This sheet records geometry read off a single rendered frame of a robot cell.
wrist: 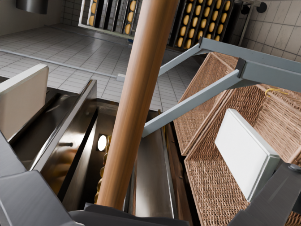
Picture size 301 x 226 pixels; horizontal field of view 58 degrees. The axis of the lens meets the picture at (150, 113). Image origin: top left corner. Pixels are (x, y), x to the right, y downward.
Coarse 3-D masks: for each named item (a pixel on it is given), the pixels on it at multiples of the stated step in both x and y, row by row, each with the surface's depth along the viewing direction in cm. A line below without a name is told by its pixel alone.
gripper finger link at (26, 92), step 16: (16, 80) 14; (32, 80) 16; (0, 96) 12; (16, 96) 14; (32, 96) 16; (0, 112) 12; (16, 112) 14; (32, 112) 17; (0, 128) 13; (16, 128) 15
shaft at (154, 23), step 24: (144, 0) 23; (168, 0) 22; (144, 24) 23; (168, 24) 23; (144, 48) 24; (144, 72) 24; (144, 96) 25; (120, 120) 26; (144, 120) 27; (120, 144) 27; (120, 168) 28; (120, 192) 29
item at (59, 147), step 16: (96, 80) 175; (96, 96) 179; (80, 112) 130; (64, 128) 106; (80, 128) 133; (64, 144) 105; (48, 160) 86; (64, 160) 107; (48, 176) 87; (64, 176) 108
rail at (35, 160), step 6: (84, 90) 153; (78, 96) 142; (72, 108) 127; (66, 114) 119; (60, 126) 108; (54, 132) 102; (48, 138) 98; (48, 144) 94; (42, 150) 90; (36, 156) 86; (36, 162) 83; (30, 168) 80
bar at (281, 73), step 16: (192, 48) 109; (208, 48) 108; (224, 48) 108; (240, 48) 108; (176, 64) 111; (240, 64) 64; (256, 64) 62; (272, 64) 111; (288, 64) 111; (224, 80) 64; (240, 80) 64; (256, 80) 63; (272, 80) 63; (288, 80) 64; (192, 96) 67; (208, 96) 66; (176, 112) 67; (144, 128) 68; (128, 192) 45; (128, 208) 41
